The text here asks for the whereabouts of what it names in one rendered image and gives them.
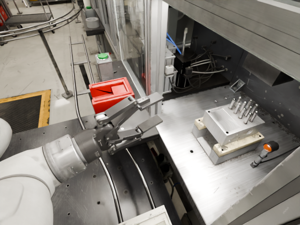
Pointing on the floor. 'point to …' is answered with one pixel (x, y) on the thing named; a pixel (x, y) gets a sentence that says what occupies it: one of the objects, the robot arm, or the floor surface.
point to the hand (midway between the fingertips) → (152, 111)
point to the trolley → (28, 18)
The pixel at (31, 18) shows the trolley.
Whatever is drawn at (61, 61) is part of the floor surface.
